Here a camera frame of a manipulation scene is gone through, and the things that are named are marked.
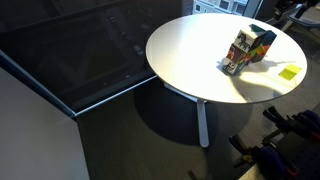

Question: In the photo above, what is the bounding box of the blue block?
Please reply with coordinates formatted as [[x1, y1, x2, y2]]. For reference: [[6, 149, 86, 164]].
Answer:
[[250, 24, 277, 51]]

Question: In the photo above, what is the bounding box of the picture block tower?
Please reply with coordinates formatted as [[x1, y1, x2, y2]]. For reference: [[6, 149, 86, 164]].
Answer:
[[222, 30, 257, 75]]

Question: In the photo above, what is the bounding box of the orange block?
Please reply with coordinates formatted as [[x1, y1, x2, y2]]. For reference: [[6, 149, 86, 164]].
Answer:
[[251, 46, 266, 63]]

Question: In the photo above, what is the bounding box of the green block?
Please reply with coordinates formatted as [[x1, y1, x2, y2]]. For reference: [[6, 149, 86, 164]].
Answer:
[[279, 64, 301, 80]]

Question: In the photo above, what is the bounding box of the white table base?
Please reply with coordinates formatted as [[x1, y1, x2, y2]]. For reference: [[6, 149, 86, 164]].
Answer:
[[164, 83, 209, 147]]

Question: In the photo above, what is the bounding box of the black clamp rig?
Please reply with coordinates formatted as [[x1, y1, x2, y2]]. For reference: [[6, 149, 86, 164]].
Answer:
[[229, 106, 320, 180]]

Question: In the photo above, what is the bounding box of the grey office chair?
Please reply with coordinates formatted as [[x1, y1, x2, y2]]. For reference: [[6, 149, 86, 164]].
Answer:
[[267, 0, 320, 43]]

